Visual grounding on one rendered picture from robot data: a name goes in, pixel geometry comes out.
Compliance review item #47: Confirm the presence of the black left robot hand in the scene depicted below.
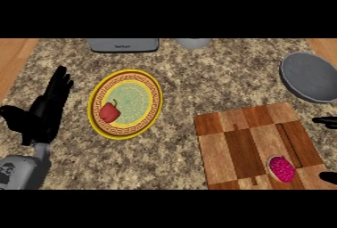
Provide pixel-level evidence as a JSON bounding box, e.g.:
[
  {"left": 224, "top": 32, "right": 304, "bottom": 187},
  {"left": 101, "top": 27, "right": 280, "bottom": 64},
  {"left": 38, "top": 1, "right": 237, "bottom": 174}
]
[{"left": 0, "top": 65, "right": 75, "bottom": 147}]

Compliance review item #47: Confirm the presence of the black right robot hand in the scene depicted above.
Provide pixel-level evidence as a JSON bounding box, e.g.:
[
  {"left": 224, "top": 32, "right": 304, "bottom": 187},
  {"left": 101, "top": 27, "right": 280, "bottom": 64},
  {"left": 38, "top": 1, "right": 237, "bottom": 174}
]
[{"left": 310, "top": 116, "right": 337, "bottom": 185}]

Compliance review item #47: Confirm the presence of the grey pan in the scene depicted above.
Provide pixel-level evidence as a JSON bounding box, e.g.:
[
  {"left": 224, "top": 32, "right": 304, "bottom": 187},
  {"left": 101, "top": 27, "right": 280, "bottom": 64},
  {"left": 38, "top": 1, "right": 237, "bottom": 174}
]
[{"left": 279, "top": 52, "right": 337, "bottom": 104}]

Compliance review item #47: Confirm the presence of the wooden cutting board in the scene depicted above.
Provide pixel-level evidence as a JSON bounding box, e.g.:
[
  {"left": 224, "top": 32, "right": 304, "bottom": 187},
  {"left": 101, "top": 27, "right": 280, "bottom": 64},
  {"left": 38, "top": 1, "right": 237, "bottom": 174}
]
[{"left": 193, "top": 102, "right": 337, "bottom": 191}]

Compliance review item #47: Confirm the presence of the pink frosted cupcake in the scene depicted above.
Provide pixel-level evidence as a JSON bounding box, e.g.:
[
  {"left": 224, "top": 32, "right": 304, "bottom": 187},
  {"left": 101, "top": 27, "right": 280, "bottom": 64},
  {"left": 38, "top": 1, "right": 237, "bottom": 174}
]
[{"left": 265, "top": 154, "right": 296, "bottom": 183}]

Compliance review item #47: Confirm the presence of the yellow patterned plate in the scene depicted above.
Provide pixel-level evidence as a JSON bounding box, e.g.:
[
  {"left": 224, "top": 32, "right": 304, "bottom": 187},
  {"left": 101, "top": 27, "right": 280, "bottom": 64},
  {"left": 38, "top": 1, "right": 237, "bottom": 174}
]
[{"left": 87, "top": 69, "right": 163, "bottom": 141}]

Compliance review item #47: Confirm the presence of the grey flat appliance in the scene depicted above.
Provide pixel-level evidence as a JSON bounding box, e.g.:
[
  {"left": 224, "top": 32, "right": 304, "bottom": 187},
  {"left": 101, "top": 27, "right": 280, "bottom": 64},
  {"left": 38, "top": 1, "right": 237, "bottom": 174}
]
[{"left": 85, "top": 38, "right": 160, "bottom": 53}]

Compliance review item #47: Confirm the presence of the pale grey round container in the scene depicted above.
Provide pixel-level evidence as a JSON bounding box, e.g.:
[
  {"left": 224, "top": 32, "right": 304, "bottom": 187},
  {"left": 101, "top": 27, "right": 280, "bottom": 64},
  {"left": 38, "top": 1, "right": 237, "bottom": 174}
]
[{"left": 174, "top": 38, "right": 212, "bottom": 50}]

